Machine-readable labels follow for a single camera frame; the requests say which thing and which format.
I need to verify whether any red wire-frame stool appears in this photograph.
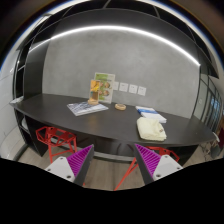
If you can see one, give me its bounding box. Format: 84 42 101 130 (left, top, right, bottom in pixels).
113 145 181 192
35 126 78 164

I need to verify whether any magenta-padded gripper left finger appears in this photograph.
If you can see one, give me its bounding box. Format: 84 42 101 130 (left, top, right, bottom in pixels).
44 144 95 187

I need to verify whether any ceiling LED light strip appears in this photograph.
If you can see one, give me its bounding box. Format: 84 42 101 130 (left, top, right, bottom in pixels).
28 24 201 66

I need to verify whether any white and blue booklet stack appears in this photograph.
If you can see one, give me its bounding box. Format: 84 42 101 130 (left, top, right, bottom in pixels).
135 105 168 124

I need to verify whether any grey magazine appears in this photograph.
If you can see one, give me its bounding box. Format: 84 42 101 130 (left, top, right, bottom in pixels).
66 101 110 117

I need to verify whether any cream terry towel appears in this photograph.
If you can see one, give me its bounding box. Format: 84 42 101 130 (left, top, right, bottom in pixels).
136 116 168 142

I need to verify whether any round wooden coaster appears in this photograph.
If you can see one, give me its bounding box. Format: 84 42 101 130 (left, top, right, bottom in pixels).
114 103 127 111

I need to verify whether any green menu sign stand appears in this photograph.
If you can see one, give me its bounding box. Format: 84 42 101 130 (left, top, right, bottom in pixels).
93 72 116 105

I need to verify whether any black shelf unit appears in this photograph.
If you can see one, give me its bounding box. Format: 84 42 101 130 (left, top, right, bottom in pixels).
12 38 52 158

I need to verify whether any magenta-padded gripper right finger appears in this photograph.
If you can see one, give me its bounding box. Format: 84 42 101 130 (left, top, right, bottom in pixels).
133 143 184 185

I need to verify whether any orange card in wooden stand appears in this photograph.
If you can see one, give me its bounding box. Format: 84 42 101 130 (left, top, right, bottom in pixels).
87 78 102 106

